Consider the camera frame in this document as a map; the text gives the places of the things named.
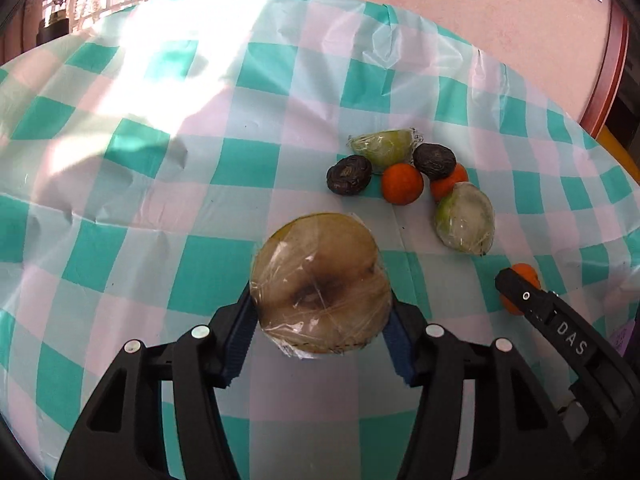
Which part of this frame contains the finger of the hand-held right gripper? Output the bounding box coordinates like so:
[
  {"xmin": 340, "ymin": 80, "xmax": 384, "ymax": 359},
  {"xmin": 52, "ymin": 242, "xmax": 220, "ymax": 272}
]
[{"xmin": 495, "ymin": 268, "xmax": 628, "ymax": 386}]

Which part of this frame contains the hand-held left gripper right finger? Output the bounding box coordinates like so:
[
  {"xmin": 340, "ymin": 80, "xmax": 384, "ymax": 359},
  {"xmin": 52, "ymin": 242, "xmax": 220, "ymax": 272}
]
[{"xmin": 382, "ymin": 295, "xmax": 586, "ymax": 480}]

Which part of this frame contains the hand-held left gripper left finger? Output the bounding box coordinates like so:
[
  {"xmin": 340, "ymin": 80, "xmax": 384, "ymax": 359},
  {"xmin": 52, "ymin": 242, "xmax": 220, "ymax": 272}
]
[{"xmin": 54, "ymin": 285, "xmax": 258, "ymax": 480}]

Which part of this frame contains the orange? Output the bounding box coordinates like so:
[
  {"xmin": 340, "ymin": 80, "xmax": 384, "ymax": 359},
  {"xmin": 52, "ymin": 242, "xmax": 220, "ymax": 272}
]
[
  {"xmin": 499, "ymin": 263, "xmax": 542, "ymax": 316},
  {"xmin": 430, "ymin": 162, "xmax": 470, "ymax": 203},
  {"xmin": 381, "ymin": 163, "xmax": 425, "ymax": 206}
]

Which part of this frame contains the brown-faced apple half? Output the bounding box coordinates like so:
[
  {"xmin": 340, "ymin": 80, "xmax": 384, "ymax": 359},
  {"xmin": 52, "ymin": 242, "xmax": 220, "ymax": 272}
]
[{"xmin": 249, "ymin": 213, "xmax": 393, "ymax": 360}]

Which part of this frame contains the green apple half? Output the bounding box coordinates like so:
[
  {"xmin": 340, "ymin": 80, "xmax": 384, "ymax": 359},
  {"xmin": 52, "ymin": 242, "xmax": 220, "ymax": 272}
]
[
  {"xmin": 433, "ymin": 181, "xmax": 496, "ymax": 255},
  {"xmin": 349, "ymin": 130, "xmax": 423, "ymax": 172}
]

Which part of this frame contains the dark wrinkled passion fruit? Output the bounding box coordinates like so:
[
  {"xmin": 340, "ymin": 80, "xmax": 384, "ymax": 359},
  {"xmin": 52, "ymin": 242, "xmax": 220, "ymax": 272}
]
[
  {"xmin": 413, "ymin": 143, "xmax": 457, "ymax": 181},
  {"xmin": 326, "ymin": 155, "xmax": 373, "ymax": 196}
]

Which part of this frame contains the teal checkered tablecloth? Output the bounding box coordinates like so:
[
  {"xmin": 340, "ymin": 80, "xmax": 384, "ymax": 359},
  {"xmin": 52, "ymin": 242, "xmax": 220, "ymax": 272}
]
[{"xmin": 0, "ymin": 0, "xmax": 640, "ymax": 480}]

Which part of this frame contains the red-brown wooden door frame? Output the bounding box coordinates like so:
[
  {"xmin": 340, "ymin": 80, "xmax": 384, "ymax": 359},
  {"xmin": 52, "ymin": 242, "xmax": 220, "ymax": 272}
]
[{"xmin": 577, "ymin": 0, "xmax": 631, "ymax": 138}]

